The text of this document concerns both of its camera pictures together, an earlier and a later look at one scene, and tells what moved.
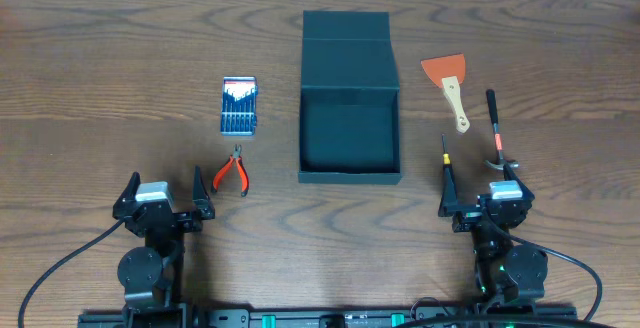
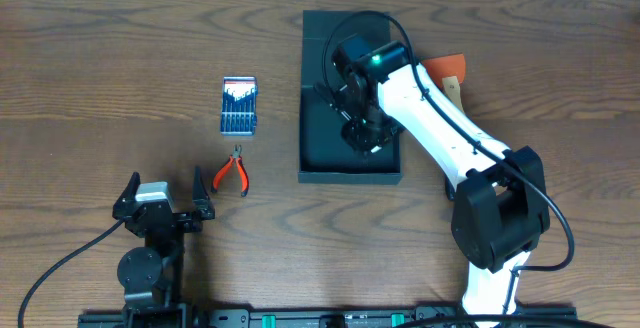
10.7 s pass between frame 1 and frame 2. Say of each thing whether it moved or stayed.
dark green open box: stayed
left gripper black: stayed
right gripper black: moved
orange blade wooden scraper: stayed
